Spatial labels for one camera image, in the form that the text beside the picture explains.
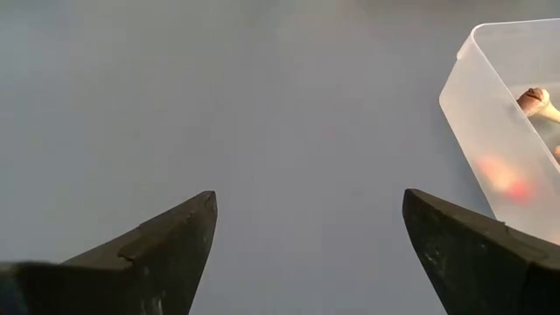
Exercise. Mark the clear plastic bin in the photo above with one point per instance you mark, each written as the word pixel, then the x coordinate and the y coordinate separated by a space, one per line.
pixel 481 122

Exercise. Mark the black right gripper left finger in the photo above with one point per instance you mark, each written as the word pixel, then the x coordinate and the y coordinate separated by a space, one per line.
pixel 153 262

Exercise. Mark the brown cap toy mushroom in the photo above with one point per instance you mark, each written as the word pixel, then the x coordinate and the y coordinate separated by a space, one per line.
pixel 531 101

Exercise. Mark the dark grey table mat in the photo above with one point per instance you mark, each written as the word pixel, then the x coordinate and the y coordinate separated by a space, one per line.
pixel 262 109

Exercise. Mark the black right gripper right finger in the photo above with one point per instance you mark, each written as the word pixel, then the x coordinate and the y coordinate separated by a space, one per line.
pixel 472 262

